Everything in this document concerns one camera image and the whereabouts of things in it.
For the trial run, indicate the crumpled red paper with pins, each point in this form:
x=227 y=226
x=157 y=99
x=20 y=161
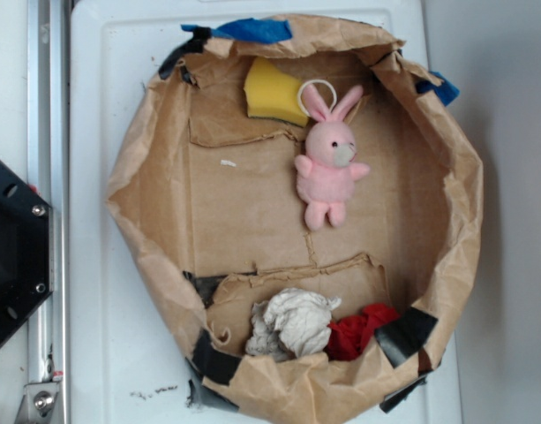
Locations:
x=350 y=335

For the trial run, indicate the small white paper scrap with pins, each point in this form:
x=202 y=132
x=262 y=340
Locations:
x=228 y=163

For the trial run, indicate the yellow sponge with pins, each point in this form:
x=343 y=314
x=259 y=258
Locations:
x=271 y=93

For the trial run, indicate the aluminium frame rail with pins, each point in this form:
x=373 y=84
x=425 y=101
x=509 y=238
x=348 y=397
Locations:
x=48 y=142

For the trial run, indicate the white paper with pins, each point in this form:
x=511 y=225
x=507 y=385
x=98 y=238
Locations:
x=294 y=323

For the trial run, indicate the pink plush bunny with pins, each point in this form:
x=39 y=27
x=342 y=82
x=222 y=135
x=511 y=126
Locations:
x=327 y=171

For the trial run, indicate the brown paper bag bin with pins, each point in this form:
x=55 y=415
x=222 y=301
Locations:
x=210 y=241

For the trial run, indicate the metal corner bracket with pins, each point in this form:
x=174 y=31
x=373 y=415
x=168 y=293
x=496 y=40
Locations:
x=38 y=403

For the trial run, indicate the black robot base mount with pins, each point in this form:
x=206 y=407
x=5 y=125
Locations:
x=24 y=252

